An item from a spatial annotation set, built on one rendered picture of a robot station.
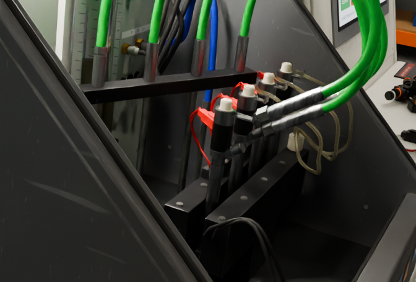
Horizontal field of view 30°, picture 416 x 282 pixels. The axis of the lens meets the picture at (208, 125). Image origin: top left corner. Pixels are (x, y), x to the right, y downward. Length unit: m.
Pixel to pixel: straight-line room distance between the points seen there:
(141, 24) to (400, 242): 0.57
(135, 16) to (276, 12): 0.24
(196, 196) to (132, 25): 0.37
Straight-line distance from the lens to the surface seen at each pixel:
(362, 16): 1.03
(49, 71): 0.74
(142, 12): 1.36
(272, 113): 1.00
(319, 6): 1.41
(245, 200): 1.11
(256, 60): 1.34
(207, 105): 1.35
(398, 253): 1.12
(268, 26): 1.33
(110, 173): 0.72
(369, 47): 0.95
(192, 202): 1.08
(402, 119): 1.58
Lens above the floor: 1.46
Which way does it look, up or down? 21 degrees down
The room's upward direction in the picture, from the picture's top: 8 degrees clockwise
